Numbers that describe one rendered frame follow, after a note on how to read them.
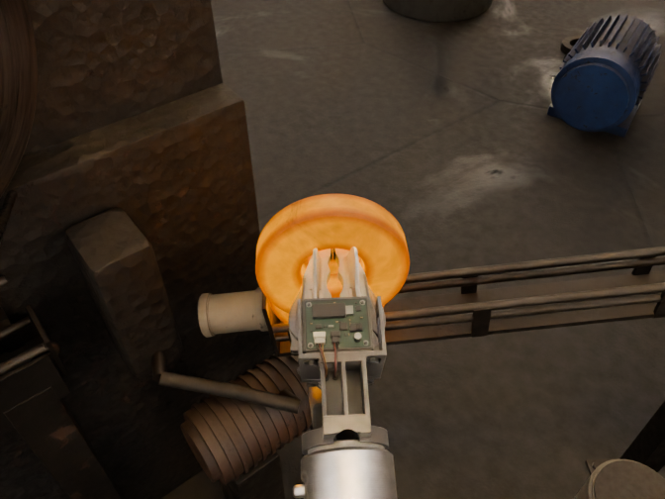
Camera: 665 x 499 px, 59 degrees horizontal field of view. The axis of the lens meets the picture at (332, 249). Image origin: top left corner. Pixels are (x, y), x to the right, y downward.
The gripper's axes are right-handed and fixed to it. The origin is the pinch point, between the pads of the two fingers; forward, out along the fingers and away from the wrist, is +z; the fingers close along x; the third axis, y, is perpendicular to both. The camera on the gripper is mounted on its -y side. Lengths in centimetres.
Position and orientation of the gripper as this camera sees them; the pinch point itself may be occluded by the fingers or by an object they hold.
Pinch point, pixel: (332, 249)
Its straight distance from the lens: 59.8
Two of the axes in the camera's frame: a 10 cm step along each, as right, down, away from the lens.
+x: -10.0, 0.4, -0.4
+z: -0.5, -8.7, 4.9
